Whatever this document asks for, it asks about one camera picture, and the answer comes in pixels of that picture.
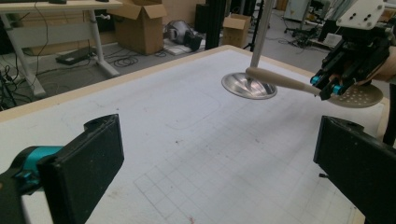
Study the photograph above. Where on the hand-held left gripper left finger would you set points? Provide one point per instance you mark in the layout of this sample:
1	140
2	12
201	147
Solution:
84	168

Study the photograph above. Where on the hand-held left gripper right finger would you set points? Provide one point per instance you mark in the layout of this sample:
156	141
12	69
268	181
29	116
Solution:
358	161

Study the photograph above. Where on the beige slotted skimmer spoon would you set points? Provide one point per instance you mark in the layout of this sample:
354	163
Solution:
280	79

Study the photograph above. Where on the black tripod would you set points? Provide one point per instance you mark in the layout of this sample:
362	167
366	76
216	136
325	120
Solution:
257	28

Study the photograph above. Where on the small cardboard box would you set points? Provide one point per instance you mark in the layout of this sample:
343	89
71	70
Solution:
236	31

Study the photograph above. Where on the white gridded mat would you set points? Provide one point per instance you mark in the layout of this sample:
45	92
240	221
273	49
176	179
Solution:
186	140

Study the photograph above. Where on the black flat case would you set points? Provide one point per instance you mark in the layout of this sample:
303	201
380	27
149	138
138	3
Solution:
74	56

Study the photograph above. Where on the white desk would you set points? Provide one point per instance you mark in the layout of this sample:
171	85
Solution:
97	46

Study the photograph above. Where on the large cardboard box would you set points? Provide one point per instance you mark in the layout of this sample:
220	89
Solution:
137	34

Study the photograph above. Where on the white flat box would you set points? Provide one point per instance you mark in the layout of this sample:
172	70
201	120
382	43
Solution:
174	49

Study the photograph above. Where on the silver grey device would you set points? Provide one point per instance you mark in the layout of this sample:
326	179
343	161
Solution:
179	31

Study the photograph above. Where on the black metal frame strut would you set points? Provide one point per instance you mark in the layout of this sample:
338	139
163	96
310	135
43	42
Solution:
218	25

